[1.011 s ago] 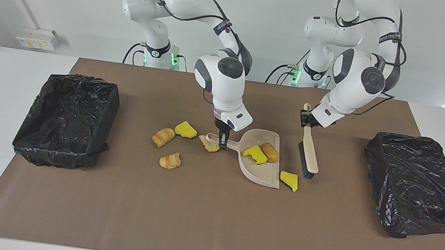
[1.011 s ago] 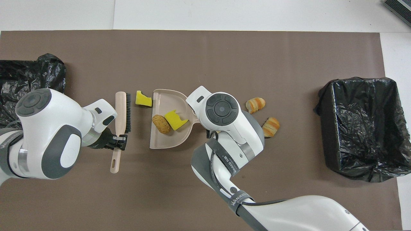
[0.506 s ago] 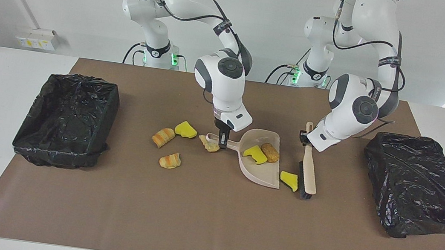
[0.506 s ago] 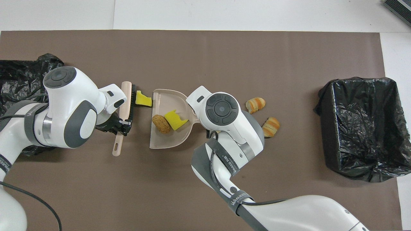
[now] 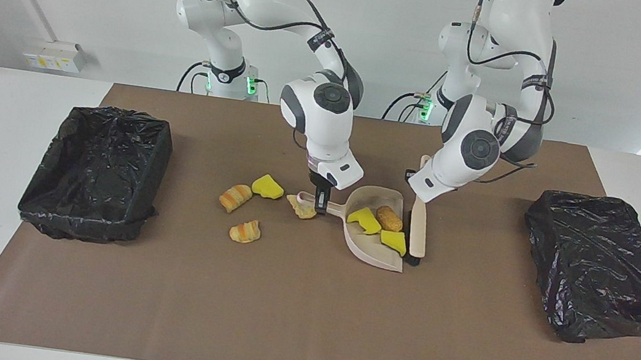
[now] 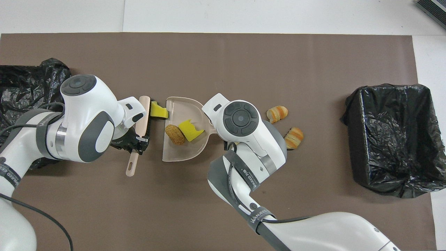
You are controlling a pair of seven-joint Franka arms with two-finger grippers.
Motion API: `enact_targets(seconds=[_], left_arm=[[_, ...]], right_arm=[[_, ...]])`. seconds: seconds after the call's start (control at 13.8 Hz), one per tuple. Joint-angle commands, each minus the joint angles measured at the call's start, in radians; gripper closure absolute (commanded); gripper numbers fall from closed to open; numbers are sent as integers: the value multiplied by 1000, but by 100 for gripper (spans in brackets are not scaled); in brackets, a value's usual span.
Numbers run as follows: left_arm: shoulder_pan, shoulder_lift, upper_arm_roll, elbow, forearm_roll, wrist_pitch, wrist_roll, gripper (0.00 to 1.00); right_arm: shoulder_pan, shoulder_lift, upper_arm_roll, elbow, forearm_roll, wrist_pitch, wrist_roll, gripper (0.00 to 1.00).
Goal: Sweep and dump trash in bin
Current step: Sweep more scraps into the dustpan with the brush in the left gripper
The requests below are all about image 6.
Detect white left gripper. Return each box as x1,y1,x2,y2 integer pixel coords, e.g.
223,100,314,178
111,97,150,155

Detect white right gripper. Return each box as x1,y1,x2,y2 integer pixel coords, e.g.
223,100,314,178
201,93,230,127

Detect notched yellow sponge piece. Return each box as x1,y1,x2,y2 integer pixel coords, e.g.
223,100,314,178
178,119,205,142

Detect beige brush with black bristles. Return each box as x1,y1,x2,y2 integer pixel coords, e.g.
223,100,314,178
125,96,152,177

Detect wedge yellow sponge piece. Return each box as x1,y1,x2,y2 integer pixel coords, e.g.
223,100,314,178
151,101,169,120

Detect brown fried croquette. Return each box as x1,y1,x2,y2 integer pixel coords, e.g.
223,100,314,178
165,124,185,146

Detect beige plastic dustpan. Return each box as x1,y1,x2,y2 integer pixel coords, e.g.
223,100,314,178
162,97,218,162

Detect striped croissant bread piece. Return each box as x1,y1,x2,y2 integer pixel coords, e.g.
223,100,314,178
266,105,289,124
284,127,304,150

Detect black bag lined bin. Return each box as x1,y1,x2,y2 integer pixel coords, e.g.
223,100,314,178
0,58,72,170
340,83,438,199

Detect brown paper table mat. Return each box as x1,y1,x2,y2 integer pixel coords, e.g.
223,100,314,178
0,32,437,251

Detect grey ribbed device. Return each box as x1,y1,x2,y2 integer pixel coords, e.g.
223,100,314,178
416,0,446,30

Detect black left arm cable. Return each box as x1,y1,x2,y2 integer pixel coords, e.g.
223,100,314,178
0,101,74,251

